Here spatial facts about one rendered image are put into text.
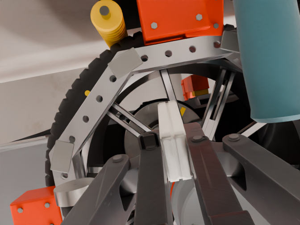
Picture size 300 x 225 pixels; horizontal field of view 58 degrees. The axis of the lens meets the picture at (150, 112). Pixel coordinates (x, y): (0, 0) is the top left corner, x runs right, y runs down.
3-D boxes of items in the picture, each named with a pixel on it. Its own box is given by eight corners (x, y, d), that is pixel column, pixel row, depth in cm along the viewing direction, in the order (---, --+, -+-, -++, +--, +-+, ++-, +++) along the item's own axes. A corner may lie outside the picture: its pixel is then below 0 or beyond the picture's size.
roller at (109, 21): (107, 36, 76) (111, 57, 76) (84, -4, 46) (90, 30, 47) (127, 33, 76) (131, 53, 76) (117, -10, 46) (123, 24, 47)
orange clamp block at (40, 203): (68, 182, 57) (26, 190, 57) (56, 195, 49) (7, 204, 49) (75, 214, 57) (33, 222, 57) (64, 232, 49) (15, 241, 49)
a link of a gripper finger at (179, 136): (172, 135, 15) (185, 133, 15) (166, 101, 22) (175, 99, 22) (181, 181, 16) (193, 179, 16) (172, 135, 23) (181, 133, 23)
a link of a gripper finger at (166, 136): (181, 181, 16) (168, 183, 16) (172, 135, 23) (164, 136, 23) (172, 135, 15) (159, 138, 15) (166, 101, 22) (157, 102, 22)
